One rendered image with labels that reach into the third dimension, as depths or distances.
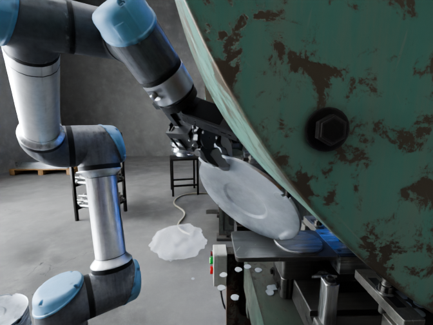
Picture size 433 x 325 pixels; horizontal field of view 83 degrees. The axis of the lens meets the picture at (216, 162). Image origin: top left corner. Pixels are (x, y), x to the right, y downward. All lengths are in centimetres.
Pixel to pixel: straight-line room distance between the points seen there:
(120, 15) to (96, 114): 754
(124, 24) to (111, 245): 59
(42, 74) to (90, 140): 29
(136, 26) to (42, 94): 25
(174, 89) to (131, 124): 716
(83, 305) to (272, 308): 48
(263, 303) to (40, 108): 66
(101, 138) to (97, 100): 713
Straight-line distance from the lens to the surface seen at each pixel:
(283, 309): 72
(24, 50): 48
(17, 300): 165
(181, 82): 40
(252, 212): 66
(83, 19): 46
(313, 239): 74
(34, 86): 53
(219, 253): 94
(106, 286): 81
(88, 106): 798
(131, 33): 37
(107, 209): 77
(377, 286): 67
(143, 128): 745
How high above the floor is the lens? 111
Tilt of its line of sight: 10 degrees down
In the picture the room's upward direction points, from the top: straight up
